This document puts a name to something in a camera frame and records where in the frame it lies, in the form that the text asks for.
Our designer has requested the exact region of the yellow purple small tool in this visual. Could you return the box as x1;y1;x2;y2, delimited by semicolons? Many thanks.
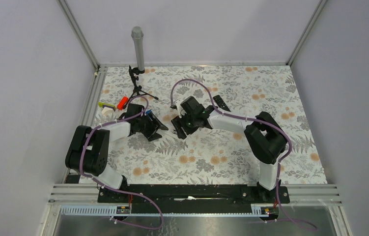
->
98;102;116;110

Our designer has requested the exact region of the white small block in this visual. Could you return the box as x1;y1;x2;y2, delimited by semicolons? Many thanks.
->
101;107;115;117

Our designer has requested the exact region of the grey microphone on stand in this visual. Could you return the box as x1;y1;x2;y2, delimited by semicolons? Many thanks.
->
131;26;145;75

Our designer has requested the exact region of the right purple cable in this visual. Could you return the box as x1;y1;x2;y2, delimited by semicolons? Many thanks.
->
170;79;293;196

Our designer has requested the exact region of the black remote control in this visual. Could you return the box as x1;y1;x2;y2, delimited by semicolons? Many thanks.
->
213;95;230;112

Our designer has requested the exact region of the orange red cylinder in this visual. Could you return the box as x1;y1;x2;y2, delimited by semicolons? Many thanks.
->
116;96;129;111

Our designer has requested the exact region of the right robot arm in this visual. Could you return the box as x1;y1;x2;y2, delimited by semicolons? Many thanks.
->
171;95;287;203

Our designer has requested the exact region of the floral table mat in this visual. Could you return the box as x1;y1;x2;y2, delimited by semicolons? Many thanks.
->
108;66;327;184

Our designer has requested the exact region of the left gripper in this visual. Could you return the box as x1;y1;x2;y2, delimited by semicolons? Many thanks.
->
136;112;167;141

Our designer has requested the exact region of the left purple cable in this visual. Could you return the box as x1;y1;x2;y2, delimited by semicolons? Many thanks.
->
79;95;165;231

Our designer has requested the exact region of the purple cable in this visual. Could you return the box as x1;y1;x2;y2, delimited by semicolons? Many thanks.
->
79;95;165;231
170;79;293;196

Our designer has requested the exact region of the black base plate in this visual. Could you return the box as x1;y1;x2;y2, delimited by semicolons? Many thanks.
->
97;184;290;214

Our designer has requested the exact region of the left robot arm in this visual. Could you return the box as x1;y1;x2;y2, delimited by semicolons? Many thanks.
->
65;104;168;202

